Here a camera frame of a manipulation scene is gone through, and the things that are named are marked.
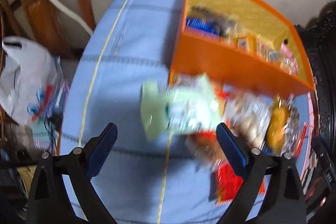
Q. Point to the sunflower seed packet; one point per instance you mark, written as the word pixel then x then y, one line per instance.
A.
pixel 292 119

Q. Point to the blue checked cloth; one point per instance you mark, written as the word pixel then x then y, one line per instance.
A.
pixel 131 43

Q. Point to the blue snack packet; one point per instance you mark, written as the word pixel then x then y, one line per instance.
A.
pixel 200 25

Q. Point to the orange cardboard box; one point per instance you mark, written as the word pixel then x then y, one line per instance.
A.
pixel 223 64

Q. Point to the pink snack packet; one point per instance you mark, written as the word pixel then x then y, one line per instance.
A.
pixel 287 56

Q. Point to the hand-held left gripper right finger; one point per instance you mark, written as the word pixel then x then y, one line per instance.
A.
pixel 232 148

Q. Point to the clear bag of white balls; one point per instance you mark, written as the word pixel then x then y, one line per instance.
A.
pixel 249 121

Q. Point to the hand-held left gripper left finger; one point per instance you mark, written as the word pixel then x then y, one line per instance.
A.
pixel 103 148

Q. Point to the white plastic bag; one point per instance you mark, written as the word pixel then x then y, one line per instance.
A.
pixel 23 77

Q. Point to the brown wooden chair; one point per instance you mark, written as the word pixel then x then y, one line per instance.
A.
pixel 34 8

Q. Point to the yellow snack packet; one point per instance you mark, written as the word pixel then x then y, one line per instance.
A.
pixel 246 43

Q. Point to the red-edged clear snack packet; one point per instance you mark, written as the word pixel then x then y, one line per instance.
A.
pixel 302 137

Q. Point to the red snack packet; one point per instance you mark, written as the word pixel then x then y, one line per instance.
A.
pixel 228 182

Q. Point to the pink cloth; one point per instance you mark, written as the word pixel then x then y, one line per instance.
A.
pixel 312 113

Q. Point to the orange-yellow clear snack packet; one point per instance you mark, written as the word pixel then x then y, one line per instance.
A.
pixel 278 121

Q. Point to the light green snack packet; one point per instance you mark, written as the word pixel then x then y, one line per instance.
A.
pixel 168 103

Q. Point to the dark olive snack packet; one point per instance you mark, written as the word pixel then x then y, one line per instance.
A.
pixel 207 12

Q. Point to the dark carved wooden furniture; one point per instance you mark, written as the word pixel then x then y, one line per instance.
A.
pixel 325 56

